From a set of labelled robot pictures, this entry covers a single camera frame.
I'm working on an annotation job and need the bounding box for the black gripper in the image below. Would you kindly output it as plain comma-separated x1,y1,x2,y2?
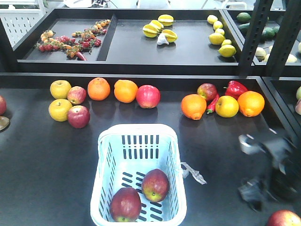
238,134,301,211

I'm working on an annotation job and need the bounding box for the red apple front tray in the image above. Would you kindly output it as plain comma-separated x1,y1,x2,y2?
266,210,301,226

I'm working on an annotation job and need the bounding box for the red yellow apple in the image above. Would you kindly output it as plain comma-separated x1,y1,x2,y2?
141,169,170,202

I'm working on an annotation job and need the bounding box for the dark red apple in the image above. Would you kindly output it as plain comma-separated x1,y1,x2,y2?
110,187,142,223
67,105,90,129

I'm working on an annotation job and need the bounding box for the light blue plastic basket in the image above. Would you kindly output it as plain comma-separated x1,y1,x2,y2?
90,124,187,226

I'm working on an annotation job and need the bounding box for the pale peach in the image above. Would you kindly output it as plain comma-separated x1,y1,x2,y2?
295,87,301,100
295,99,301,115

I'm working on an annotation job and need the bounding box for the orange right of yellow apple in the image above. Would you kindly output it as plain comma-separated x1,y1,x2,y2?
237,91,265,117

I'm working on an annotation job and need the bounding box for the clear plastic wrap strip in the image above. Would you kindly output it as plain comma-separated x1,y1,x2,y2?
181,162,207,185

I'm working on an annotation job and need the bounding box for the red chili pepper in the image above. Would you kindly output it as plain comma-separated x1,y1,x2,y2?
206,94,220,114

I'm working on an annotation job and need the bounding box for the red bell pepper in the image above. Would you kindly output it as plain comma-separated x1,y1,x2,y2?
225,81,248,100

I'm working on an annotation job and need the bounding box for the red green mango apple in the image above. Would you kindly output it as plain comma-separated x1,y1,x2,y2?
197,83,217,101

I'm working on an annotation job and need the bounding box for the orange with navel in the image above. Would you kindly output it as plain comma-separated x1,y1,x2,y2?
181,94,207,121

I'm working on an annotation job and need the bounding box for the black wooden produce display stand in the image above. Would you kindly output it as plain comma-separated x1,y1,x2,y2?
0,29,301,226

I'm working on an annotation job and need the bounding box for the large lemon front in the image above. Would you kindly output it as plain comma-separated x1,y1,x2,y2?
218,45,237,57

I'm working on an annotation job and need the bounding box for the large lemon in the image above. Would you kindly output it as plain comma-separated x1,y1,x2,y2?
218,45,237,57
208,33,225,45

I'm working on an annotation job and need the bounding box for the large lemon middle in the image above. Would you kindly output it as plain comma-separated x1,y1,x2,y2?
208,33,225,45

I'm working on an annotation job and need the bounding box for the red apple beside oranges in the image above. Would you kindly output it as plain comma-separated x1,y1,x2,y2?
136,85,161,109

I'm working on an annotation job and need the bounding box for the orange fruit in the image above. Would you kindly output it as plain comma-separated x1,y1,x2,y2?
114,80,138,103
87,77,111,101

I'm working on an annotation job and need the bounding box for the starfruit right front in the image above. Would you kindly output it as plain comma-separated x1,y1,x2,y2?
161,29,178,43

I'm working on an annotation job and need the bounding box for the white garlic bulb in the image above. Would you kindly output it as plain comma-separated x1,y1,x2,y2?
157,33,169,45

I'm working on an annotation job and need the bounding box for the yellow starfruit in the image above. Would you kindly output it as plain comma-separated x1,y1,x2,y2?
158,14,174,27

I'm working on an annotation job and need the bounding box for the starfruit middle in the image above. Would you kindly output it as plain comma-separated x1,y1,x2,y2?
150,20,164,31

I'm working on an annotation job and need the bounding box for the starfruit left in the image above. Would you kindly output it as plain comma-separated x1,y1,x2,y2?
143,24,159,38

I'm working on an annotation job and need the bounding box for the pink striped small apple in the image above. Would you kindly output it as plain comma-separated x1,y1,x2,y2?
67,86,87,105

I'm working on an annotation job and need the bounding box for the yellow apple left front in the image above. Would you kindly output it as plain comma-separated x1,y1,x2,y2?
48,99,72,122

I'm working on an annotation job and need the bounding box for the small red chili upper tray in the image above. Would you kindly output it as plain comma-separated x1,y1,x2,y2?
75,51,87,61

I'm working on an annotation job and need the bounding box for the yellow apple left back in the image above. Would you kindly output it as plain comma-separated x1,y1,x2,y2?
50,80,71,99

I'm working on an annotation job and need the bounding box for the red apple near corner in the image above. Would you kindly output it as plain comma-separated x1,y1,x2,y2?
0,96,7,115

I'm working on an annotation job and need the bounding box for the black perforated upright post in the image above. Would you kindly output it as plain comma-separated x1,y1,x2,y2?
265,0,301,77
238,0,273,78

